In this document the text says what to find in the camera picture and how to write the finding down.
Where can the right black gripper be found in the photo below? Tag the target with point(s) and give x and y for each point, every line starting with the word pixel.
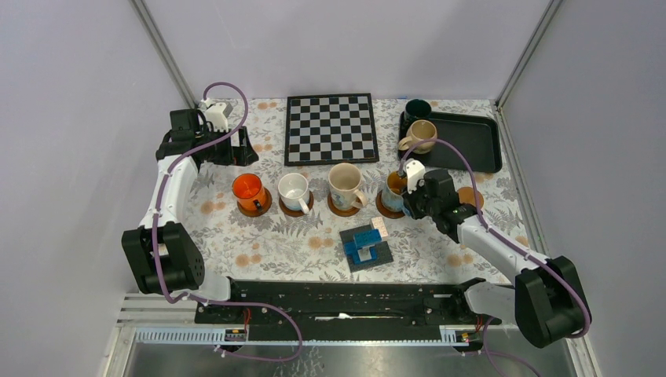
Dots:
pixel 408 199

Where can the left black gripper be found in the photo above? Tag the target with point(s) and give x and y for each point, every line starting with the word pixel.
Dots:
pixel 240 155

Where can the light orange coaster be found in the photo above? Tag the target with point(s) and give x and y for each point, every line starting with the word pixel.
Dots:
pixel 468 195

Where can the blue mug yellow inside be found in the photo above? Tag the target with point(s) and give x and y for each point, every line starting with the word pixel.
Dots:
pixel 390 196

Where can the brown wooden ringed coaster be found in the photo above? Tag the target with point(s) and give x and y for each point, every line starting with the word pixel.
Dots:
pixel 297 213
pixel 259 207
pixel 384 211
pixel 341 213

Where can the beige round mug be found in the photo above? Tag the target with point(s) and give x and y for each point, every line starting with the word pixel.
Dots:
pixel 420 130

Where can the black cup tray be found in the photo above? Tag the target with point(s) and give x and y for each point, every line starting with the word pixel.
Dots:
pixel 476 137

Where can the orange mug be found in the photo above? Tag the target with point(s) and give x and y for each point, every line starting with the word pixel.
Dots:
pixel 247 187

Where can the cream tall mug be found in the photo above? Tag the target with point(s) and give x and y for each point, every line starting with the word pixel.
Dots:
pixel 344 181

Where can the white mug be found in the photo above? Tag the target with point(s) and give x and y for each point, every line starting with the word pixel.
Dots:
pixel 294 192

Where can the black white chessboard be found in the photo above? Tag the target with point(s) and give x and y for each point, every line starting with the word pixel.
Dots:
pixel 327 129

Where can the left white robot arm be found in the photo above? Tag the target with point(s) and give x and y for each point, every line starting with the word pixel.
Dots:
pixel 163 258

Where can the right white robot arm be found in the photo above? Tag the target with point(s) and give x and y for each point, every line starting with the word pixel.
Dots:
pixel 545 298

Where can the lego brick model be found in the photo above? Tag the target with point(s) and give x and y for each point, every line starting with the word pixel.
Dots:
pixel 366 246

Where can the dark green mug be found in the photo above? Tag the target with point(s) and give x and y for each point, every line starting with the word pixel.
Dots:
pixel 414 110

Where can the floral tablecloth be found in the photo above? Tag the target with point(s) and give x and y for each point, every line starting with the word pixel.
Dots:
pixel 309 248

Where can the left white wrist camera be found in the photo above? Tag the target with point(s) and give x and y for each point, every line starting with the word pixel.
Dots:
pixel 216 113

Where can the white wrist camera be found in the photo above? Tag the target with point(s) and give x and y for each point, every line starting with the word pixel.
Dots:
pixel 216 113
pixel 412 171

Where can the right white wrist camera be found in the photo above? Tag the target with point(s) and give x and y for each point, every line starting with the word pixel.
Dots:
pixel 412 171

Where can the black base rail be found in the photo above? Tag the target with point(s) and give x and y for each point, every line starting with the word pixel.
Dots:
pixel 327 311

